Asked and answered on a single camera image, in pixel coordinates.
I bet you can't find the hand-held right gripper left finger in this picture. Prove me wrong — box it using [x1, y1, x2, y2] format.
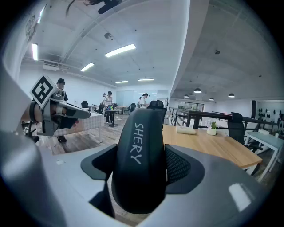
[0, 130, 118, 227]

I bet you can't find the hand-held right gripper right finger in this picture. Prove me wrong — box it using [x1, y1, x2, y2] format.
[142, 144, 273, 227]

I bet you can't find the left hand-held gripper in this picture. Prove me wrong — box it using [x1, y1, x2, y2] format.
[28, 75, 91, 137]

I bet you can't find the black glasses case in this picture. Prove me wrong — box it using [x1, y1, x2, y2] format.
[111, 108, 167, 215]

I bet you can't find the person's left forearm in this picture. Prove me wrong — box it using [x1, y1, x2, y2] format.
[21, 104, 44, 124]

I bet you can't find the checkered cloth table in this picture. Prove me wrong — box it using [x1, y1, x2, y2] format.
[54, 111, 104, 143]

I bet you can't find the black round table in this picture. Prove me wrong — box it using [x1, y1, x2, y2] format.
[106, 106, 122, 127]

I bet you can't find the black office chair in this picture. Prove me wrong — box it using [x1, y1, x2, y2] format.
[227, 112, 264, 152]
[147, 100, 167, 125]
[22, 121, 40, 143]

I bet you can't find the white pot with flowers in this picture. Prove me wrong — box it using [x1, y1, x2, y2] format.
[206, 121, 219, 136]

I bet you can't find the white ceiling air conditioner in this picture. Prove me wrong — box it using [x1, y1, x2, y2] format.
[43, 61, 60, 71]

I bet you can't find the beige ornamented box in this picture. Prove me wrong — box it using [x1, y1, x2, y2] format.
[175, 126, 197, 135]

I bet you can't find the white desk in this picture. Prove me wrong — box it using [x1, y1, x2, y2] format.
[244, 131, 284, 180]

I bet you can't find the black metal railing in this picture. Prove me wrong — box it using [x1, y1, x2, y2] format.
[168, 106, 279, 133]

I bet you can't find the white pegboard with black items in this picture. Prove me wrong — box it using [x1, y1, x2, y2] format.
[257, 104, 284, 127]

